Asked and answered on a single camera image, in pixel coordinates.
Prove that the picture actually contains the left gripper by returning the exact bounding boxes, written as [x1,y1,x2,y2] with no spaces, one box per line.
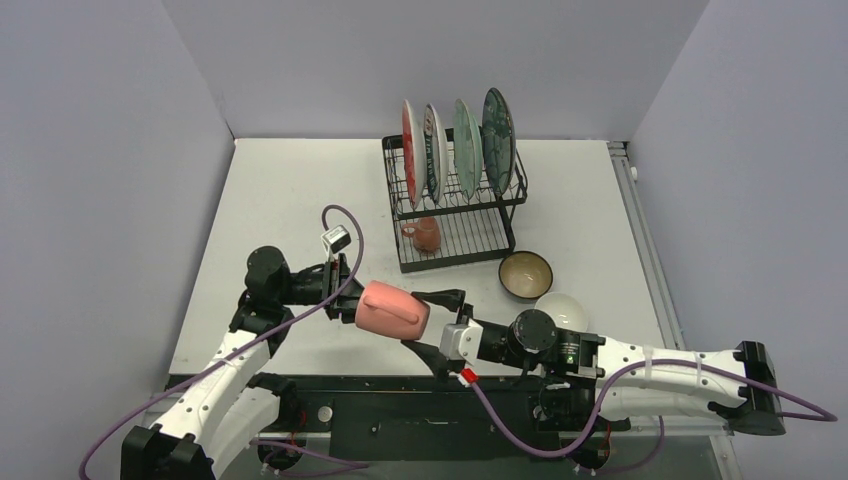
[276,255,385,323]

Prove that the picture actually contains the large pink mug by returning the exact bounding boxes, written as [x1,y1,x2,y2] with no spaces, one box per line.
[354,281,430,341]

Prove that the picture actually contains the brown black bowl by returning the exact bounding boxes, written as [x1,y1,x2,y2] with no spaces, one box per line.
[498,251,554,300]

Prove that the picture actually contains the small orange mug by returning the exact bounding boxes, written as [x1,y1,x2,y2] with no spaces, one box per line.
[401,216,441,254]

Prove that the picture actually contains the black wire dish rack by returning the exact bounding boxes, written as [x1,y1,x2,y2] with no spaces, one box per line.
[381,135,528,273]

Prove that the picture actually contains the white bowl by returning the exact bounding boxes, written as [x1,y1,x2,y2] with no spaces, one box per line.
[534,292,589,332]

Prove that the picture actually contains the red teal plate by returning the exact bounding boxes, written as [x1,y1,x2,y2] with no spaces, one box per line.
[402,99,427,210]

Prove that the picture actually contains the white plate blue rim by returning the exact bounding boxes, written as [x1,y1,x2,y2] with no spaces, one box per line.
[423,104,449,205]

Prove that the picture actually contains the light green flower plate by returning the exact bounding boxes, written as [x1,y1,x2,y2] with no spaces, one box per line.
[453,99,483,201]

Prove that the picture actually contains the dark blue plate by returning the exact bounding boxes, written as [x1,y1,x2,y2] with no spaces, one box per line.
[481,87,517,198]

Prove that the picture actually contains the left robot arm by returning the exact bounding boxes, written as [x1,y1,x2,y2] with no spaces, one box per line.
[120,246,362,479]

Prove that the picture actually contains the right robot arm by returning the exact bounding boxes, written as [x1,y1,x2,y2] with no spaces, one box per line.
[404,289,786,436]

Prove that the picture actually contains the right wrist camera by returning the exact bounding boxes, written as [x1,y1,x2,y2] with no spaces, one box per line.
[439,320,484,364]

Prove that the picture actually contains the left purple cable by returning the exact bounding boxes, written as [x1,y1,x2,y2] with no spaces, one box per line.
[78,204,370,480]

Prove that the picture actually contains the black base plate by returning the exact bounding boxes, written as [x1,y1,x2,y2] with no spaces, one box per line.
[248,373,631,463]

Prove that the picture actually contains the aluminium rail right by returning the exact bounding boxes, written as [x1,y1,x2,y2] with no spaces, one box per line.
[608,140,737,435]

